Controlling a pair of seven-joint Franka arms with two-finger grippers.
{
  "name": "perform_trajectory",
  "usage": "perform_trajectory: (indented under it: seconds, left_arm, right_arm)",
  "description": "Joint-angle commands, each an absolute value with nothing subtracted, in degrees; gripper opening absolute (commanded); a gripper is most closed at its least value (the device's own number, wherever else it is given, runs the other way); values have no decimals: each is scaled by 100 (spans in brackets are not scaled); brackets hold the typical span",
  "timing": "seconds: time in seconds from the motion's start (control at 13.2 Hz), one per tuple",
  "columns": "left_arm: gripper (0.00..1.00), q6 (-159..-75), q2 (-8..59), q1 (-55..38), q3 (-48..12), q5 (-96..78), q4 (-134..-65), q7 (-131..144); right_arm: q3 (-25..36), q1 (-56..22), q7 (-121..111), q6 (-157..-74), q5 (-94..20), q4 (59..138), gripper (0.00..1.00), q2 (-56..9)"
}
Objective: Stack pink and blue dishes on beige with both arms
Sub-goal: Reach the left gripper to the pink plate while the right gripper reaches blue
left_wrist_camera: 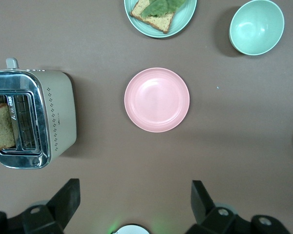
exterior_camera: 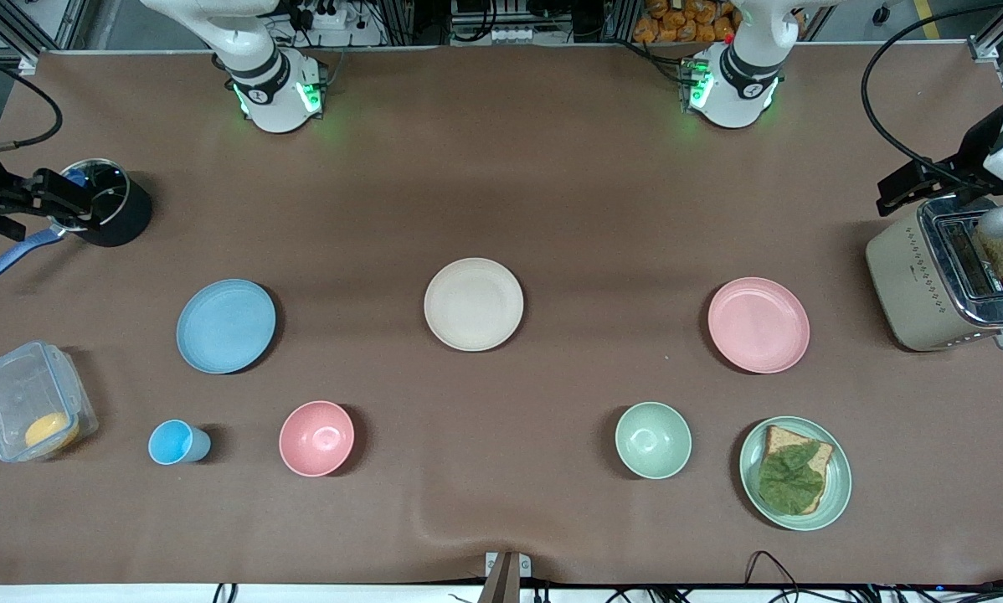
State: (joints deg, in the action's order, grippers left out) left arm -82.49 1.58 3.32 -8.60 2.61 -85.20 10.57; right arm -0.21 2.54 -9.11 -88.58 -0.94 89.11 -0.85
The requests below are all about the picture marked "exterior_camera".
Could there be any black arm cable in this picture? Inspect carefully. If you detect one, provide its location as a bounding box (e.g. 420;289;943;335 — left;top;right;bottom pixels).
861;0;1003;183
0;49;64;160

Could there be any glass pot lid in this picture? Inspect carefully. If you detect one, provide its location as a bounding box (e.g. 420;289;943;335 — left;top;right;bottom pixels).
56;159;130;232

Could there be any pink bowl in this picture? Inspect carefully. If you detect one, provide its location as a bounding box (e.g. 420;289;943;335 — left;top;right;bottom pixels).
279;400;356;478

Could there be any pink plate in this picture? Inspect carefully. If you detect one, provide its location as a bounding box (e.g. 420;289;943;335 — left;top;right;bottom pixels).
707;277;810;374

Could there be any light blue cup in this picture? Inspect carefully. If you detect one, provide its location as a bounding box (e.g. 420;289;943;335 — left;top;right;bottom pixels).
148;420;212;466

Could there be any light blue plate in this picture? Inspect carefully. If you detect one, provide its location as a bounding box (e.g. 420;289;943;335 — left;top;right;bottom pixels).
176;279;277;374

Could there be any pale green plate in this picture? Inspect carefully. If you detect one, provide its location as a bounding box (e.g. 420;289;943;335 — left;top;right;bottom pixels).
738;416;852;532

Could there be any brown bread slice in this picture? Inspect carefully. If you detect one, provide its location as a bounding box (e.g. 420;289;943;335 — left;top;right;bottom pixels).
759;425;835;515

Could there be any pale green bowl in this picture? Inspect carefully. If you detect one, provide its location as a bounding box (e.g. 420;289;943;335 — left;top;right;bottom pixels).
615;402;692;481

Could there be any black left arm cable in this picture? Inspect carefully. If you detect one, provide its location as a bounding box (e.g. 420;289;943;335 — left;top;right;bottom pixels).
861;0;1003;183

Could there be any clear plastic storage container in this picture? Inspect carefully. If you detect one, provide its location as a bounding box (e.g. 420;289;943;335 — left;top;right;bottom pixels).
0;340;99;463

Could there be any bag of bread rolls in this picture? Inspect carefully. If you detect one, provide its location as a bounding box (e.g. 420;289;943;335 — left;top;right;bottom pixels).
633;0;741;44

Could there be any beige and chrome toaster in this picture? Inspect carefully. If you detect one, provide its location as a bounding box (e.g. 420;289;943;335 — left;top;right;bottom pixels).
866;197;1003;353

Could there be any black cooking pot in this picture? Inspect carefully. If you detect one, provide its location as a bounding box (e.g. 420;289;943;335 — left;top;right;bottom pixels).
54;159;153;248

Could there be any blue handled spatula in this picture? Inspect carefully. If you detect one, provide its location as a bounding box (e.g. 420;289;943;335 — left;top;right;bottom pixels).
0;226;67;288

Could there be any orange round food piece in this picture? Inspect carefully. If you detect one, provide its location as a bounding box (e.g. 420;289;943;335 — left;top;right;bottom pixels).
24;412;80;453

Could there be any green lettuce leaf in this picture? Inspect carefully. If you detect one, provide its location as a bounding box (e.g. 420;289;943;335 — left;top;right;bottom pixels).
758;442;826;515

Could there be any beige plate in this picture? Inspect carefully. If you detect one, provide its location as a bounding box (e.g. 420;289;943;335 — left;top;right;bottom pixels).
424;257;525;353

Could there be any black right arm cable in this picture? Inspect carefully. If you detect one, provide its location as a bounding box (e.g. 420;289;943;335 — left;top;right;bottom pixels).
0;49;64;160

